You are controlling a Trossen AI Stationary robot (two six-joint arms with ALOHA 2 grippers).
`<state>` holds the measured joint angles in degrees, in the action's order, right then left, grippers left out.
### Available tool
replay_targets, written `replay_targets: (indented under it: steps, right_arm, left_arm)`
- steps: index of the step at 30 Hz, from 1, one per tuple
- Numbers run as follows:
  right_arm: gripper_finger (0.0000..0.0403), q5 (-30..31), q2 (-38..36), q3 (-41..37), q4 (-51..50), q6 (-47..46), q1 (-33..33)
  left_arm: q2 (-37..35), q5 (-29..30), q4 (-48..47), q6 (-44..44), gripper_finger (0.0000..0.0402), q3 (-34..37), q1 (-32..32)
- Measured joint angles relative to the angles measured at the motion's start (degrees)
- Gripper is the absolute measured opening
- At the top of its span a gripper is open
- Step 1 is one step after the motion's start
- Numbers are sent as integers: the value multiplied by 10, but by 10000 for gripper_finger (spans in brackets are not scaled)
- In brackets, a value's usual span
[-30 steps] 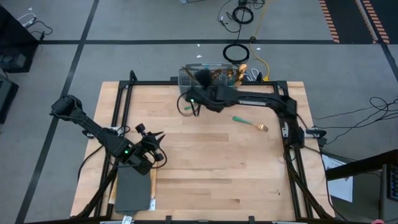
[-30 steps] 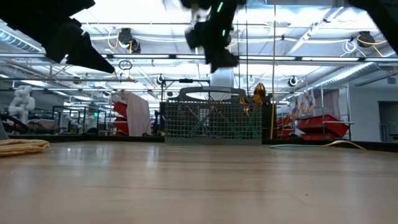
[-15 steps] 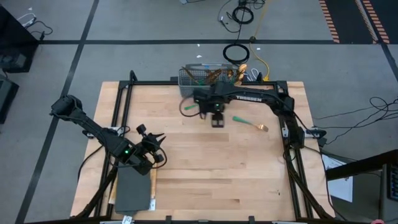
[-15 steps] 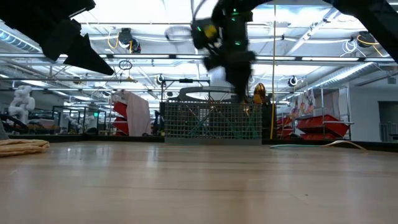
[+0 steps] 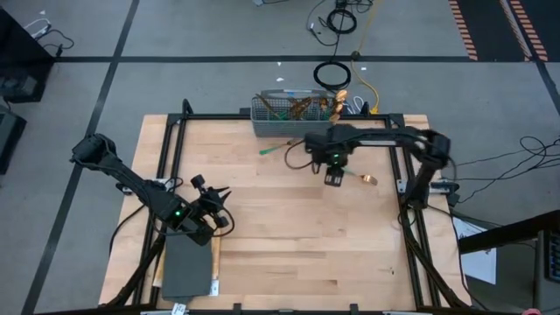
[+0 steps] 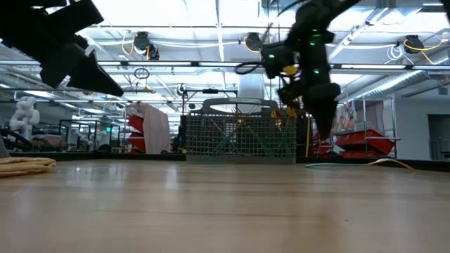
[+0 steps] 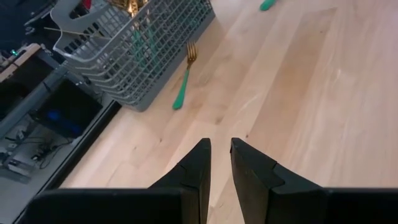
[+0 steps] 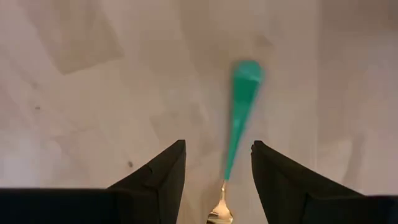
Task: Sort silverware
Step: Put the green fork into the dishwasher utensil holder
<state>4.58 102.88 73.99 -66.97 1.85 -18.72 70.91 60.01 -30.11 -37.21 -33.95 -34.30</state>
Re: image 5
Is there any black cabinet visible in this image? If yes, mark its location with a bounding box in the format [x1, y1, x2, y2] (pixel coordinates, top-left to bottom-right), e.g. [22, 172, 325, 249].
[0, 7, 56, 105]

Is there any white cable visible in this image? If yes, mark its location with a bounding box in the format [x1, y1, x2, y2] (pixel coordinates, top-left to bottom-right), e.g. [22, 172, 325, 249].
[345, 94, 366, 115]

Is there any dark grey mat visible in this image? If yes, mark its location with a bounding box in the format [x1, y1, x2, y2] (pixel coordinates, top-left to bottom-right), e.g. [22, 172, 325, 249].
[160, 227, 215, 304]

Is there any grey mesh cutlery basket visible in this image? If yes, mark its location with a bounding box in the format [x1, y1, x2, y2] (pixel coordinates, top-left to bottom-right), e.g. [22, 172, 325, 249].
[250, 88, 340, 139]

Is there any grey computer case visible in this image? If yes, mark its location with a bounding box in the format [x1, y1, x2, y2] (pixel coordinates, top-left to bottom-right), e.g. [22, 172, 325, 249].
[532, 227, 560, 312]

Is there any black metal rig frame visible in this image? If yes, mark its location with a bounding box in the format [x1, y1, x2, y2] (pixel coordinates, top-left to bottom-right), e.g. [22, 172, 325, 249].
[99, 98, 472, 315]

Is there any white paper sheet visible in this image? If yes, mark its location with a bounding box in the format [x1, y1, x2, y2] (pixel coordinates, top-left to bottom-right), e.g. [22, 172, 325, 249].
[452, 216, 499, 286]

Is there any dark right gripper cable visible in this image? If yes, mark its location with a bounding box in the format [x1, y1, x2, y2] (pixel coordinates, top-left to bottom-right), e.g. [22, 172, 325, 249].
[283, 138, 315, 172]

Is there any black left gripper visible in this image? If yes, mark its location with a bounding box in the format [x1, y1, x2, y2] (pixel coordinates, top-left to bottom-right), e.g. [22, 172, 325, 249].
[157, 173, 232, 246]

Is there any black desk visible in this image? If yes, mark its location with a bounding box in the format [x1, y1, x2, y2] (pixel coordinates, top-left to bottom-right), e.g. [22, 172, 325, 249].
[457, 208, 560, 256]

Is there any yellow cable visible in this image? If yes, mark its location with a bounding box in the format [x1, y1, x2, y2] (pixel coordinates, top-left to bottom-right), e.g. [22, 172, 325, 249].
[348, 0, 382, 116]

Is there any coiled black floor cable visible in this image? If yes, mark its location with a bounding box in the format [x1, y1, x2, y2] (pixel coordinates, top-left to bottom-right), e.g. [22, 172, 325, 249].
[325, 7, 358, 36]
[311, 59, 353, 92]

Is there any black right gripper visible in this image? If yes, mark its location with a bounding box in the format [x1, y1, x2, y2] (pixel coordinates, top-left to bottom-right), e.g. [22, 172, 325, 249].
[304, 124, 358, 169]

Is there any black equipment case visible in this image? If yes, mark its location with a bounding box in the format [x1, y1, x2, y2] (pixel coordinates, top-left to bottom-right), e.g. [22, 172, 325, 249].
[0, 102, 27, 176]

